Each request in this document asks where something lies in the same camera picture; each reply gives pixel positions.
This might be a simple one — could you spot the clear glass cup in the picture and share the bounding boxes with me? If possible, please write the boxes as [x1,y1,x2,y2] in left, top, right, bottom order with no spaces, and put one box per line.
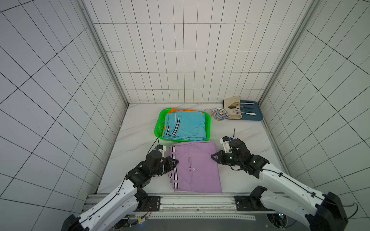
[204,109,213,116]

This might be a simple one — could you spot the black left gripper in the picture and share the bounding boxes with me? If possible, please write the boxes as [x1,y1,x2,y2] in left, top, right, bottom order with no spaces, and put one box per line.
[150,156,178,176]

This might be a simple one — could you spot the orange pants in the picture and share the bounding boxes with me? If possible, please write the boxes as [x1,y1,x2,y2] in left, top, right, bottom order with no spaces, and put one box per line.
[168,108,192,113]

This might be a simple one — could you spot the teal striped pants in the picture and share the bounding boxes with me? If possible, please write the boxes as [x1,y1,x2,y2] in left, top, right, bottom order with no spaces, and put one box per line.
[162,110,207,141]

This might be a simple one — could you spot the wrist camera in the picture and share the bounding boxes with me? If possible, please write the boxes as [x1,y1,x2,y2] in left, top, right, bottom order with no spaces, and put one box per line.
[154,144,167,155]
[220,136,232,153]

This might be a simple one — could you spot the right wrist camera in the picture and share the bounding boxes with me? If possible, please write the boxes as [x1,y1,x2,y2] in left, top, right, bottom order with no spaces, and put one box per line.
[220,136,232,153]

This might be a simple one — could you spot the green plastic basket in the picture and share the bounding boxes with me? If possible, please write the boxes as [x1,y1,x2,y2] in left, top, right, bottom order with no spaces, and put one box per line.
[154,108,211,141]

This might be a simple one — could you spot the patterned ceramic bowl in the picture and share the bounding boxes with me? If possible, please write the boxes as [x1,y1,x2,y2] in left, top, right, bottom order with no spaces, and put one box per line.
[213,108,228,121]

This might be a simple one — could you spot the purple pants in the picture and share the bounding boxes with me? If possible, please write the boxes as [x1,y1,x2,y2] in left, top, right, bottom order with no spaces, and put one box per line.
[167,141,222,193]

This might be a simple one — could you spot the dark teal tray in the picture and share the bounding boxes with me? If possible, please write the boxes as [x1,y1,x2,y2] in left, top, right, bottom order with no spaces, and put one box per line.
[240,100,263,121]

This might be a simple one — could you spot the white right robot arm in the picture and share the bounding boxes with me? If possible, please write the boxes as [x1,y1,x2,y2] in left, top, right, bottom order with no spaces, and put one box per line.
[211,137,349,231]

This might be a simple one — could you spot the beige cutlery holder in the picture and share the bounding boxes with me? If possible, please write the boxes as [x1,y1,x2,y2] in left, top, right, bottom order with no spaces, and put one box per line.
[223,96,242,120]

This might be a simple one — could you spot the aluminium mounting rail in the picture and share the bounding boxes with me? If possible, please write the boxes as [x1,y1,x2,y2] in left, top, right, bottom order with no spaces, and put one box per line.
[82,192,314,221]

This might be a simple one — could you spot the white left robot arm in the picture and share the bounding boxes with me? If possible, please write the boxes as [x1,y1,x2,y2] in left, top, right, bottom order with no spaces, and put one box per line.
[61,150,179,231]

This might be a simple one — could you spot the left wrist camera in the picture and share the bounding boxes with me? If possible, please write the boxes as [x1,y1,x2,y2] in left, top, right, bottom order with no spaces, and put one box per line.
[154,144,167,155]

